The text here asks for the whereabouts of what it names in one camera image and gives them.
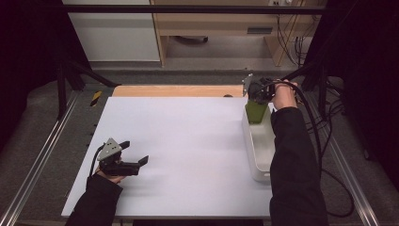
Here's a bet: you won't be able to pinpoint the wooden desk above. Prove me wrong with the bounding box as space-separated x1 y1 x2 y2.
150 0 327 68

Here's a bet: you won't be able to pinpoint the grey drawer handle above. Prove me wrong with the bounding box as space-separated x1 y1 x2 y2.
247 26 273 35

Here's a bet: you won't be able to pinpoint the black floor cables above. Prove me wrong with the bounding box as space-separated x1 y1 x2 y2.
300 78 346 149

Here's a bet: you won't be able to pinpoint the aluminium rail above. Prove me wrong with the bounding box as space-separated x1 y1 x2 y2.
305 93 380 226
0 90 81 226

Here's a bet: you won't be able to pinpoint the hanging black cable bundle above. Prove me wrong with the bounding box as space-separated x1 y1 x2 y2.
276 13 314 67

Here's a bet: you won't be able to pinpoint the yellow black tape strip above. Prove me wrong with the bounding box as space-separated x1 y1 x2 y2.
89 90 103 107

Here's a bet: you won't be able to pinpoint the person's right hand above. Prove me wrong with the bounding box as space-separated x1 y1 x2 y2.
271 79 299 111

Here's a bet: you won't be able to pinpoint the black curtain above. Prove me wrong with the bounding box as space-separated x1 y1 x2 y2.
305 0 399 183
0 0 92 152

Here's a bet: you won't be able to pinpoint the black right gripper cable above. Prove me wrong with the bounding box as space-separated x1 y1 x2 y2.
257 78 356 218

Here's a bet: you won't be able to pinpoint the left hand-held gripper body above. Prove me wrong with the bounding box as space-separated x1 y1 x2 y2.
97 137 141 177

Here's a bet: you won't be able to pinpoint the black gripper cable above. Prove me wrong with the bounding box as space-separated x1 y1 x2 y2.
88 145 104 181
257 78 356 218

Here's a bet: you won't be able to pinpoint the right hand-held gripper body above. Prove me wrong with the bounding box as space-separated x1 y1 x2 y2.
242 73 277 105

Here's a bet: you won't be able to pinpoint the black frame crossbar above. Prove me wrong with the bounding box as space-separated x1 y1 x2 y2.
59 4 327 15

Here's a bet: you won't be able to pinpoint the person's left hand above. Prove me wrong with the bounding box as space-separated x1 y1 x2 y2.
94 158 126 185

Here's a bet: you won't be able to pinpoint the white cabinet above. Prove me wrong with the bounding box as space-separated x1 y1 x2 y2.
61 0 161 62

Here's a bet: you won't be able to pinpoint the wooden table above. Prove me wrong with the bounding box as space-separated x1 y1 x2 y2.
112 84 248 98

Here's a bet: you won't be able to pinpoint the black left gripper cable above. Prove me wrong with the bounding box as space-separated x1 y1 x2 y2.
88 145 104 181

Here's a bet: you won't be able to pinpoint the black frame stand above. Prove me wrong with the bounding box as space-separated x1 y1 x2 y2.
280 60 330 119
56 59 121 121

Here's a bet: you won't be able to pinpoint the white plastic bin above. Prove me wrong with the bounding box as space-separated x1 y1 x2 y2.
242 102 277 183

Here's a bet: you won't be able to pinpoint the white table board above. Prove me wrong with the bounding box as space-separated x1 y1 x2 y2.
60 96 277 219

